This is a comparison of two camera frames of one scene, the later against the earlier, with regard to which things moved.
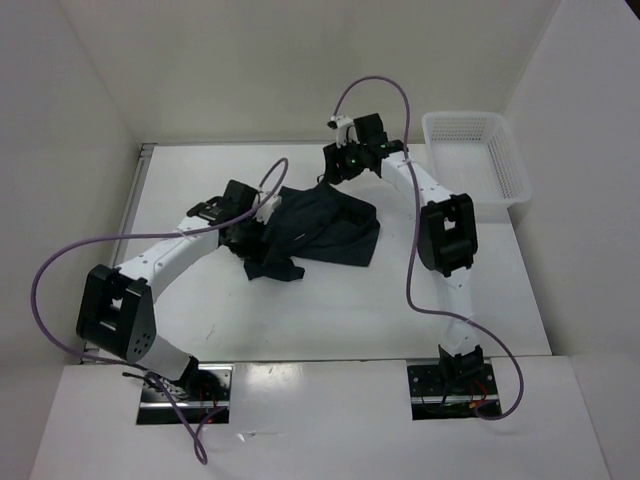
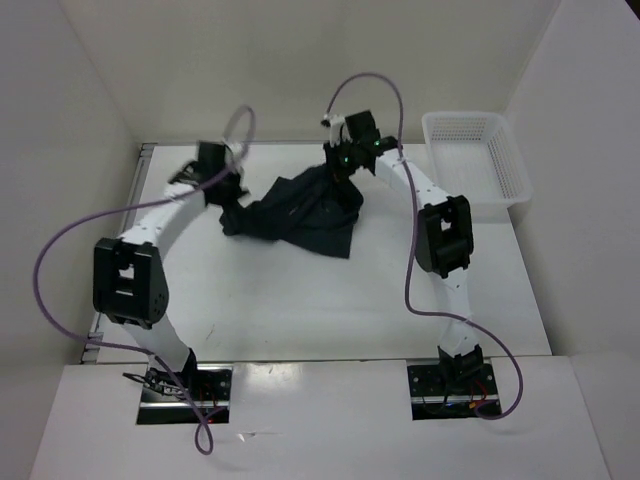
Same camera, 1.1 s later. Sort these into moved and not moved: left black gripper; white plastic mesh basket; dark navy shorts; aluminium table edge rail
Moved: left black gripper; dark navy shorts
Not moved: white plastic mesh basket; aluminium table edge rail
